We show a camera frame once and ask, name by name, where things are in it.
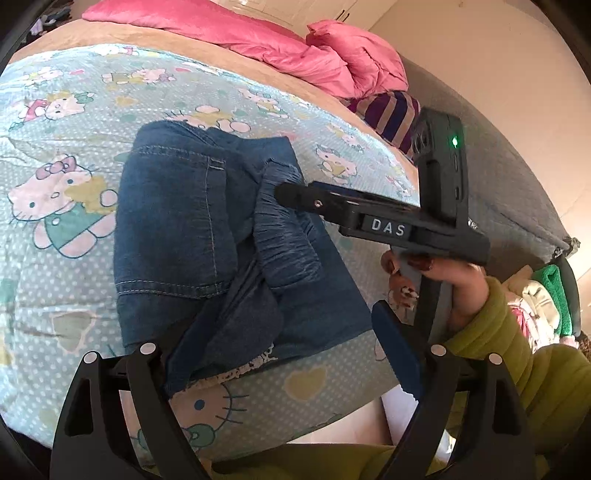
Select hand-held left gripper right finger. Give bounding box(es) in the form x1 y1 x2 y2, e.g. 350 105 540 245
372 299 539 480

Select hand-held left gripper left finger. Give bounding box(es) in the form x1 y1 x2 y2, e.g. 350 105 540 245
50 342 213 480

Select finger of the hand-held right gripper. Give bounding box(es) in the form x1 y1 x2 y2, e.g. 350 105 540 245
308 181 375 204
275 182 358 223

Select blue denim pants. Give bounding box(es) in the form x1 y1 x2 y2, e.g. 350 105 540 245
113 121 374 398

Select person's right forearm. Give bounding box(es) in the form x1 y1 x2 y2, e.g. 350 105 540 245
441 276 546 418

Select person's right hand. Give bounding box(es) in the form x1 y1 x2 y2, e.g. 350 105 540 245
381 251 490 332

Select grey upholstered headboard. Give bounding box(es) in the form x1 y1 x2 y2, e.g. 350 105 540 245
397 48 578 260

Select striped purple pillow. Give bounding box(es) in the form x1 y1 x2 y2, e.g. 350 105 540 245
348 90 421 156

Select pink and white clothes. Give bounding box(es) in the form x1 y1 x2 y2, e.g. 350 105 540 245
505 265 578 352

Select pink quilt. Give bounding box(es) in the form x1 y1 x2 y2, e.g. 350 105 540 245
305 21 410 100

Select yellow-green fleece jacket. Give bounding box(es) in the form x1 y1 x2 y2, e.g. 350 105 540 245
208 344 591 480

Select green towel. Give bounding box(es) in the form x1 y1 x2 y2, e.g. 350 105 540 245
531 264 574 336

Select white wardrobe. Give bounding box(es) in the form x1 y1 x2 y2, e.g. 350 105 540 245
226 0 358 24

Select pink duvet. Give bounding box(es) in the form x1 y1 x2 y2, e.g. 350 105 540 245
82 0 356 97

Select cartoon cat printed blanket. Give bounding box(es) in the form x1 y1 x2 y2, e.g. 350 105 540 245
0 44 423 462

